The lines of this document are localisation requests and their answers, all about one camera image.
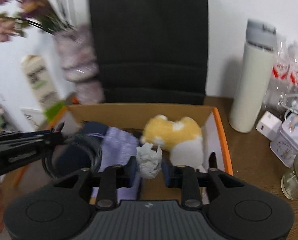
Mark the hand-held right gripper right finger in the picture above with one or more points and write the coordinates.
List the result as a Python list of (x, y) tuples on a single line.
[(167, 175)]

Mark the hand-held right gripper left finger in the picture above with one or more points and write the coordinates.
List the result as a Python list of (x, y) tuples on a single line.
[(131, 172)]

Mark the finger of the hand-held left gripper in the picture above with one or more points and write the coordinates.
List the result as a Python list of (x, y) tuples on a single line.
[(53, 137)]

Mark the white paper ball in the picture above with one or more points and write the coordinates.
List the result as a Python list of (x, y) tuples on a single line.
[(149, 163)]

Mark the cardboard box with orange edges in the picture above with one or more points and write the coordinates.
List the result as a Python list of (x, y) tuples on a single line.
[(221, 140)]

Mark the wooden desktop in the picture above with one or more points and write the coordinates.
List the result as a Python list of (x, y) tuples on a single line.
[(253, 170)]

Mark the dark blue cloth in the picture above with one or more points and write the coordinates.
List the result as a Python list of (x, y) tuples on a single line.
[(71, 157)]

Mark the light purple cloth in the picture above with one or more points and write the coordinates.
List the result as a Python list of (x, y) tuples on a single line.
[(120, 145)]

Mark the yellow and white plush toy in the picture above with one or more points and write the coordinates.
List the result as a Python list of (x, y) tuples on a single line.
[(174, 132)]

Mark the beige and green carton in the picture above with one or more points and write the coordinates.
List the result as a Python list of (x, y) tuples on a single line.
[(40, 80)]

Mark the pink textured vase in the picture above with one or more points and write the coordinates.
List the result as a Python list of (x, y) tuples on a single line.
[(76, 62)]

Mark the white charger adapter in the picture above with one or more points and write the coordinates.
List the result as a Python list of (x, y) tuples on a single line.
[(267, 125)]

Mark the white printed tin box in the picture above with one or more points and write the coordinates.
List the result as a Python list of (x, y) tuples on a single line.
[(288, 140)]

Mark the white thermos with grey lid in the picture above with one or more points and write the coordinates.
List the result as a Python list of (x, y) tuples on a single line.
[(253, 80)]

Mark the clear glass bottle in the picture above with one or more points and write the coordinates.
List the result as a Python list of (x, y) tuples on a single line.
[(296, 175)]

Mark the black chair back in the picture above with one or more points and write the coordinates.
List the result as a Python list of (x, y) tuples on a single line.
[(149, 42)]

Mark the pink flower bouquet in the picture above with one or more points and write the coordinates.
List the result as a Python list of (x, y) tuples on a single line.
[(26, 5)]

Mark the clear plastic bottles red label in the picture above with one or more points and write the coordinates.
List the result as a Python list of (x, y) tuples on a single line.
[(287, 72)]

